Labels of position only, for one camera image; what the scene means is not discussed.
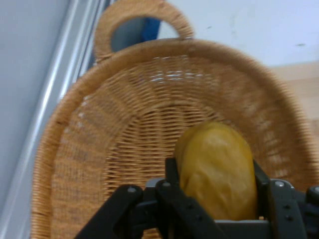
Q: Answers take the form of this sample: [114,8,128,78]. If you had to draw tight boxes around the yellow bell pepper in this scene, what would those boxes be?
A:
[173,121,259,222]

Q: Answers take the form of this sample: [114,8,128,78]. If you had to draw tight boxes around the aluminium frame rail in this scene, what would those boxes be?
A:
[0,0,118,239]

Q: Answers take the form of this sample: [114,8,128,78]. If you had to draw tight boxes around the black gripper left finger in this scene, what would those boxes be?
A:
[74,157,218,239]

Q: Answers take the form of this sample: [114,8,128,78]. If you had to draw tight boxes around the woven wicker basket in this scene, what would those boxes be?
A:
[29,0,319,239]

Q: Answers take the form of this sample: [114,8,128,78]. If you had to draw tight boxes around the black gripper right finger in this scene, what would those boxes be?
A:
[252,159,319,239]

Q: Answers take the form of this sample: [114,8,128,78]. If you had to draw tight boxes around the blue foam mat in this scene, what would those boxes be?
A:
[142,16,160,42]

